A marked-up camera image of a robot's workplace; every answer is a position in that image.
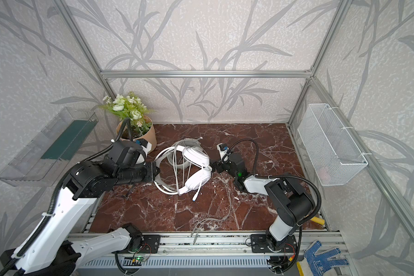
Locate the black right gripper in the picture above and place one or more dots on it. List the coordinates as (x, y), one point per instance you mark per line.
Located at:
(224, 165)

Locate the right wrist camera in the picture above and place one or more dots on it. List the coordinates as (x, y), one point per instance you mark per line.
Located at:
(223, 150)

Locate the artificial green white plant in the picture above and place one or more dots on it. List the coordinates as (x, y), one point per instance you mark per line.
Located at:
(129, 106)

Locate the white headphones pair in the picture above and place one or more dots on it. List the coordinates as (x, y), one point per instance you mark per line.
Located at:
(196, 169)
(178, 160)

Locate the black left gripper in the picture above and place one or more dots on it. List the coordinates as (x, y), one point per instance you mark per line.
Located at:
(150, 172)

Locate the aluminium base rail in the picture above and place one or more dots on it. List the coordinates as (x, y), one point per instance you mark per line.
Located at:
(221, 250)

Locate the peach flower pot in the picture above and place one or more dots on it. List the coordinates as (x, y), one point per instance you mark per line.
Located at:
(150, 136)

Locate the white wire mesh basket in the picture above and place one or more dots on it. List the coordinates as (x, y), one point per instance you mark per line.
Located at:
(333, 152)

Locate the clear plastic wall shelf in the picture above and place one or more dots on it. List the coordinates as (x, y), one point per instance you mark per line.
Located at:
(43, 160)

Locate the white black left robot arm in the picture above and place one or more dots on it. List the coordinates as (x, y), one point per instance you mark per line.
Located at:
(47, 252)

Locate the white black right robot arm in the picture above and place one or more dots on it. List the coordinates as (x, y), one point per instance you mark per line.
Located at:
(296, 199)

